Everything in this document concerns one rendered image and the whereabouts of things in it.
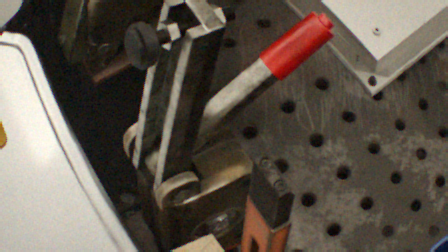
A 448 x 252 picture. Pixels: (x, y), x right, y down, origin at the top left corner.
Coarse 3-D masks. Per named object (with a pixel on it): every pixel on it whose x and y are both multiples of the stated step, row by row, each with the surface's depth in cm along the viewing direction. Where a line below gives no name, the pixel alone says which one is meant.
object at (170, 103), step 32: (192, 0) 63; (128, 32) 62; (160, 32) 62; (192, 32) 61; (224, 32) 63; (160, 64) 67; (192, 64) 63; (160, 96) 70; (192, 96) 66; (160, 128) 72; (192, 128) 69; (160, 160) 72
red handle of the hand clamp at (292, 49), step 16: (320, 16) 71; (288, 32) 72; (304, 32) 71; (320, 32) 71; (272, 48) 72; (288, 48) 71; (304, 48) 71; (320, 48) 72; (256, 64) 72; (272, 64) 71; (288, 64) 71; (240, 80) 73; (256, 80) 72; (272, 80) 72; (224, 96) 73; (240, 96) 72; (256, 96) 73; (208, 112) 73; (224, 112) 73; (240, 112) 73; (208, 128) 73; (160, 144) 74
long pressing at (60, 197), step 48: (0, 48) 87; (0, 96) 85; (48, 96) 84; (48, 144) 82; (0, 192) 80; (48, 192) 80; (96, 192) 80; (0, 240) 77; (48, 240) 78; (96, 240) 78
